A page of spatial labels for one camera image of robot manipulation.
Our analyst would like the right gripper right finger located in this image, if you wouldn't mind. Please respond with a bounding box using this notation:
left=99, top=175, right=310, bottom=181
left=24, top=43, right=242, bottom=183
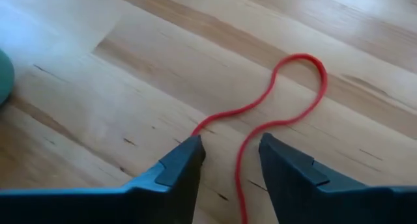
left=259, top=132, right=417, bottom=224

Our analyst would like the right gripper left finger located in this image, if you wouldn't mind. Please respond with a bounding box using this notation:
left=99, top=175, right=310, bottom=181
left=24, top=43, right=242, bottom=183
left=0, top=135, right=207, bottom=224

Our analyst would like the red rubber band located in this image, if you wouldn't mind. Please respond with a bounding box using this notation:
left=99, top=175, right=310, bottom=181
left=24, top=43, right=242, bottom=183
left=191, top=53, right=328, bottom=224

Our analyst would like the green plastic basket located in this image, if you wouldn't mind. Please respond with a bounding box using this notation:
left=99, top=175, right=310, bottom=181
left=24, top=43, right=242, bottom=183
left=0, top=49, right=16, bottom=105

